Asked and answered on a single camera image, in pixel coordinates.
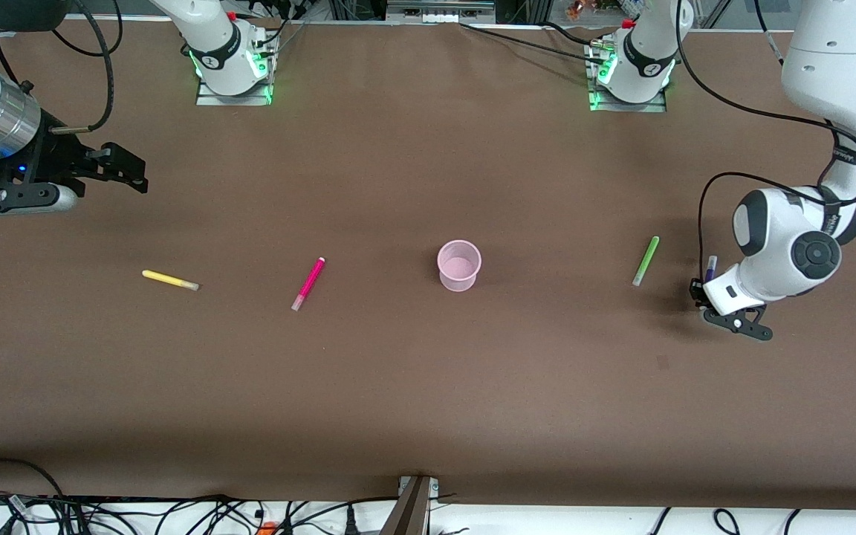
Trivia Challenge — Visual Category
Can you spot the pink highlighter pen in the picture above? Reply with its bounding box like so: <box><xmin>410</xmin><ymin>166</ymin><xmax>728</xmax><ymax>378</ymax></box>
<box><xmin>291</xmin><ymin>256</ymin><xmax>326</xmax><ymax>312</ymax></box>

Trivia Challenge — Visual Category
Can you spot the pink cup pen holder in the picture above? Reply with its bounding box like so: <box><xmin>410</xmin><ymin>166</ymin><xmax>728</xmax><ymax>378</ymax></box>
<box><xmin>437</xmin><ymin>239</ymin><xmax>482</xmax><ymax>293</ymax></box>

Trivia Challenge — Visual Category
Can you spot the green highlighter pen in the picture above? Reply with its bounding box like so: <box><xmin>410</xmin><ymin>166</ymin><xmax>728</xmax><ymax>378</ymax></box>
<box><xmin>632</xmin><ymin>236</ymin><xmax>661</xmax><ymax>288</ymax></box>

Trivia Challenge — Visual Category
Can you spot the yellow highlighter pen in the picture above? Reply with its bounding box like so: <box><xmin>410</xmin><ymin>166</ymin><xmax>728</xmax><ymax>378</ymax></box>
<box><xmin>142</xmin><ymin>269</ymin><xmax>200</xmax><ymax>292</ymax></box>

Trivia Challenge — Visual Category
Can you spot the grey aluminium strut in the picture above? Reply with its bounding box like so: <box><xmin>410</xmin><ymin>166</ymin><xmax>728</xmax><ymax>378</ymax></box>
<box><xmin>380</xmin><ymin>477</ymin><xmax>432</xmax><ymax>535</ymax></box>

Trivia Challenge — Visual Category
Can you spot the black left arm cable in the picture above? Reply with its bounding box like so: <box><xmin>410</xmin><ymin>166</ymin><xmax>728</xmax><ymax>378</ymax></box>
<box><xmin>677</xmin><ymin>0</ymin><xmax>856</xmax><ymax>287</ymax></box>

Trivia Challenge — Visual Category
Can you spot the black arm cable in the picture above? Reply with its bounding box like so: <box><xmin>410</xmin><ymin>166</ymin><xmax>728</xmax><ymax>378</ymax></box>
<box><xmin>49</xmin><ymin>0</ymin><xmax>124</xmax><ymax>134</ymax></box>
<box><xmin>677</xmin><ymin>0</ymin><xmax>856</xmax><ymax>287</ymax></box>

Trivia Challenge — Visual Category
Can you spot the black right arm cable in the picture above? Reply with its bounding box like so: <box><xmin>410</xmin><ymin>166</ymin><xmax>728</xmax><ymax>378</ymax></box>
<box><xmin>49</xmin><ymin>0</ymin><xmax>124</xmax><ymax>134</ymax></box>

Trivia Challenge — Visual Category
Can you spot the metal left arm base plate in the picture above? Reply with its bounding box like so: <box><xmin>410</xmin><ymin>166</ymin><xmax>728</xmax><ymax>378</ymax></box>
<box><xmin>586</xmin><ymin>41</ymin><xmax>668</xmax><ymax>114</ymax></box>

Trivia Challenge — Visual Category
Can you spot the black cable on table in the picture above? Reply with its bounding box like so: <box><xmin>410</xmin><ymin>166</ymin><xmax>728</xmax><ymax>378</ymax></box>
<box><xmin>460</xmin><ymin>21</ymin><xmax>611</xmax><ymax>68</ymax></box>

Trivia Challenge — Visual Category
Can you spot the tangled black floor cable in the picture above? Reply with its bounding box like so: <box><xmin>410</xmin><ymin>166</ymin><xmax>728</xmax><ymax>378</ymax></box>
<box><xmin>0</xmin><ymin>490</ymin><xmax>146</xmax><ymax>535</ymax></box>

